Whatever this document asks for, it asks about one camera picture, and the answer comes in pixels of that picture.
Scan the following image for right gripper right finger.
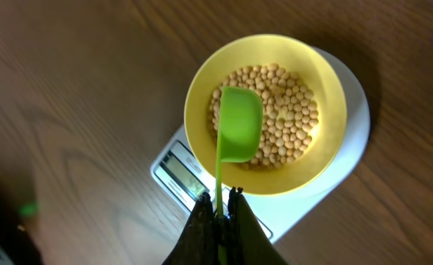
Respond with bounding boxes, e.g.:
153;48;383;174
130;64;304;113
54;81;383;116
225;187;287;265

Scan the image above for green plastic measuring spoon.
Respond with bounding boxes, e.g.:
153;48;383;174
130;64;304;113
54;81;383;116
215;85;264;265

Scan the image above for soybeans in bowl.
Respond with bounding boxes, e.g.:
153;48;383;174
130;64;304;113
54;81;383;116
206;63;319;170

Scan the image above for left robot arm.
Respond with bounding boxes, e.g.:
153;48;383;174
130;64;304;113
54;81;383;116
0;192;43;265

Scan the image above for yellow plastic bowl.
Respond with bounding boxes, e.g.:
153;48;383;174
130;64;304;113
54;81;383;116
184;35;348;195

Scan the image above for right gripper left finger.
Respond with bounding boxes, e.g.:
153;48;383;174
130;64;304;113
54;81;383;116
162;192;219;265

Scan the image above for white digital kitchen scale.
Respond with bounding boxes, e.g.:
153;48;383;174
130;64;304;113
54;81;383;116
150;49;370;243

